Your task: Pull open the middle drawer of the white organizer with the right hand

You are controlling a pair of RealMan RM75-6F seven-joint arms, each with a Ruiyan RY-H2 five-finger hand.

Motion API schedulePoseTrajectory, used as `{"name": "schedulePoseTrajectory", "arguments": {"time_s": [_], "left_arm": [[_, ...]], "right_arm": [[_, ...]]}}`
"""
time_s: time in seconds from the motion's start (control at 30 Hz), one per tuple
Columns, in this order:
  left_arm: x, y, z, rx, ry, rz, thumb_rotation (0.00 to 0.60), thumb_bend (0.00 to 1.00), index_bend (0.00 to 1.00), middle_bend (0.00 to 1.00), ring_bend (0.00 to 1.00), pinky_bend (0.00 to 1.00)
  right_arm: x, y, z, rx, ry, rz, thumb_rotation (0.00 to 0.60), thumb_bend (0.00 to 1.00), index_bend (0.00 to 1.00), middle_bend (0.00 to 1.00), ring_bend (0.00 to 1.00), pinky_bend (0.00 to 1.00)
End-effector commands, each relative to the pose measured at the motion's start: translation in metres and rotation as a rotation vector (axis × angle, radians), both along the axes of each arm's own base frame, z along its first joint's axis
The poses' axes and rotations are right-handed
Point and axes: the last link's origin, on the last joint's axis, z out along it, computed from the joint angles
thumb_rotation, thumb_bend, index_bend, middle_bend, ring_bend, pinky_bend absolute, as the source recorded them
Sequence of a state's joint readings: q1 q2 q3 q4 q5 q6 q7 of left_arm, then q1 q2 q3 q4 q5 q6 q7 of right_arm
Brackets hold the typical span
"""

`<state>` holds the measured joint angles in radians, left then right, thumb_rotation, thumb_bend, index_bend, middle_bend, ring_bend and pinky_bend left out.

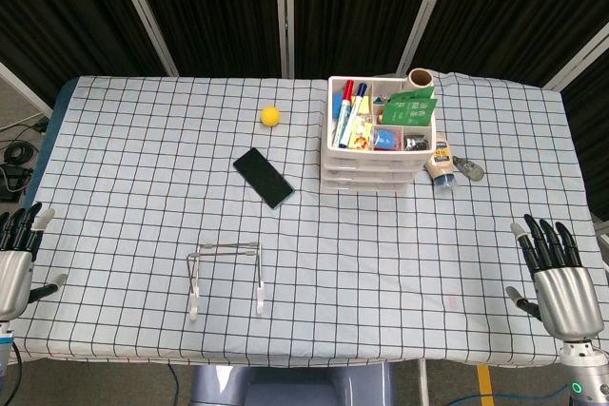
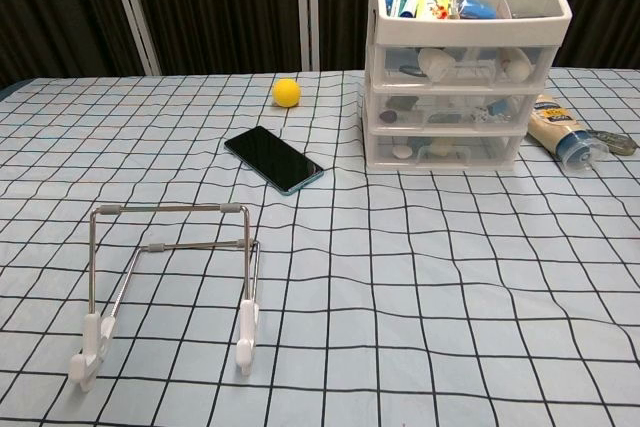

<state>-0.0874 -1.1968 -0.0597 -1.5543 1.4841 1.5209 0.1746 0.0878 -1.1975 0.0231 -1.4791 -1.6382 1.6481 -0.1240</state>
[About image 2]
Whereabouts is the clear drawer with brown packet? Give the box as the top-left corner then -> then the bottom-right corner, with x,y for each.
369,91 -> 539,132

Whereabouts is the clear drawer with white shell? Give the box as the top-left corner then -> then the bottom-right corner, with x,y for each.
369,132 -> 524,168

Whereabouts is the black smartphone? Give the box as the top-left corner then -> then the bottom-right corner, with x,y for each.
223,125 -> 325,195

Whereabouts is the yellow ball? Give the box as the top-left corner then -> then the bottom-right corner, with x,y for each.
272,77 -> 303,109

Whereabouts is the blue checkered tablecloth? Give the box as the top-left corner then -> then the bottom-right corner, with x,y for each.
0,66 -> 640,427

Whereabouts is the black folding screen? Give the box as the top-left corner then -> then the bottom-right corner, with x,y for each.
0,0 -> 640,88

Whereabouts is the yellow snack packet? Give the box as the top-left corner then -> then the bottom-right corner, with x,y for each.
415,0 -> 459,21

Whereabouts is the white round ball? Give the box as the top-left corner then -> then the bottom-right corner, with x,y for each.
504,59 -> 532,82

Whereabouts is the blue plastic pack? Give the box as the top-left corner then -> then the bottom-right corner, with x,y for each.
457,0 -> 498,20

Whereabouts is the cream tube with blue cap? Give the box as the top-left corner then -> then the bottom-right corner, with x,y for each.
528,93 -> 612,174

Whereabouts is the metal wire stand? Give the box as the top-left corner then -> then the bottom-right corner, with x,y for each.
69,202 -> 262,392

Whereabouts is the clear drawer with hair tie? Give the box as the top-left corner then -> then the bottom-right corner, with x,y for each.
372,44 -> 551,88

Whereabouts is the white plastic drawer organizer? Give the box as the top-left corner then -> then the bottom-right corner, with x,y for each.
363,0 -> 573,171

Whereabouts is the grey keychain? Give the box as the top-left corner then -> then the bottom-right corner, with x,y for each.
587,129 -> 639,156

